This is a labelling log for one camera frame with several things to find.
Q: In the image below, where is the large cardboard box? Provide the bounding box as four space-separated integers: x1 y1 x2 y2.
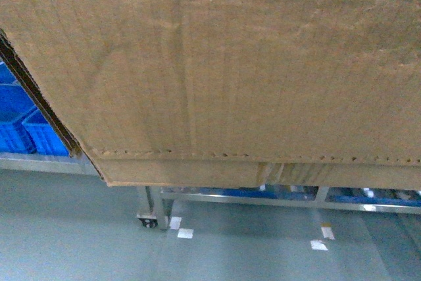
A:
1 0 420 190

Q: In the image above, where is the blue plastic crate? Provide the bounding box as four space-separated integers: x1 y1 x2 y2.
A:
1 61 37 154
22 110 68 157

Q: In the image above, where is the blue plastic crate left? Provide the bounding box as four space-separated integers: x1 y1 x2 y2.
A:
1 61 37 154

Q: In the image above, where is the steel shelf frame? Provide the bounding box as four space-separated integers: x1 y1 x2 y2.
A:
1 153 420 230

